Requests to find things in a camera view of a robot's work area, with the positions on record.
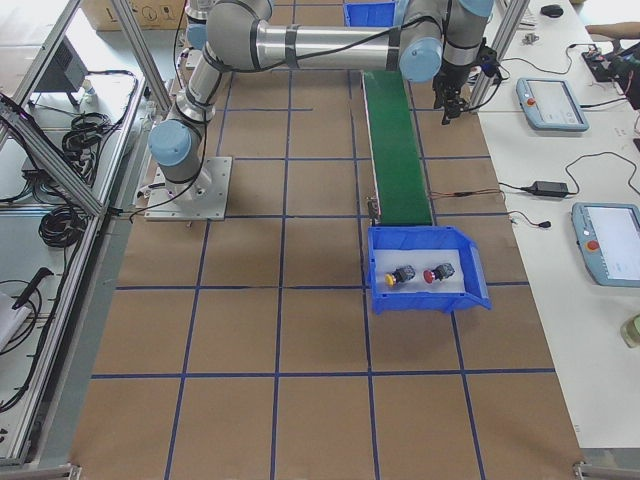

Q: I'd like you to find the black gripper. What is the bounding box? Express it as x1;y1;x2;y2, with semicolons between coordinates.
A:
432;64;471;125

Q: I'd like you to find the red mushroom push button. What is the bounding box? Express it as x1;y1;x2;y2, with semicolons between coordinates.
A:
423;263;455;284

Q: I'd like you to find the yellow push button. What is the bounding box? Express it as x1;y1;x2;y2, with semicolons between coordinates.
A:
384;265;415;287

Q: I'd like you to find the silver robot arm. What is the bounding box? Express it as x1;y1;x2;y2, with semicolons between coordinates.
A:
149;1;493;203
185;0;215;50

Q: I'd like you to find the green conveyor belt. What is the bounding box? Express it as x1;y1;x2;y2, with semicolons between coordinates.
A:
362;71;432;226

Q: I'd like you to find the teach pendant far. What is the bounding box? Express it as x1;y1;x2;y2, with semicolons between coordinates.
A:
516;78;589;132

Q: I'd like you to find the teach pendant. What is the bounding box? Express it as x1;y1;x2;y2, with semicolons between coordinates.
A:
516;78;589;132
571;202;639;288

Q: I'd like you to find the blue source bin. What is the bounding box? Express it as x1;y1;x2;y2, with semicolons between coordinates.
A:
343;1;399;27

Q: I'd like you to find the black power adapter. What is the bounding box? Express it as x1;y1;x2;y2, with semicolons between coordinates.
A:
522;180;570;198

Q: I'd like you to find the blue destination bin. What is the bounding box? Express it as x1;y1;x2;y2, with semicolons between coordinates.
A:
368;226;492;313

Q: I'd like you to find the white foam pad destination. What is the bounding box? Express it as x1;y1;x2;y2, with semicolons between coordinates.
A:
370;249;464;294

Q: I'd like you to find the teach pendant near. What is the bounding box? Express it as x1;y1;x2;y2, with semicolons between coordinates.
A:
571;202;639;288

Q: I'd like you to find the red black conveyor wire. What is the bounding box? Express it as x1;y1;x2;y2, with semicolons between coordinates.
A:
428;188;506;201

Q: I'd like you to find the aluminium frame post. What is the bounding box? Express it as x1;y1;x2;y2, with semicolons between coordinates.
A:
469;0;529;111

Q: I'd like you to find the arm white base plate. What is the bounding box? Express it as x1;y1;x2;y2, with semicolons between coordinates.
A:
143;156;232;221

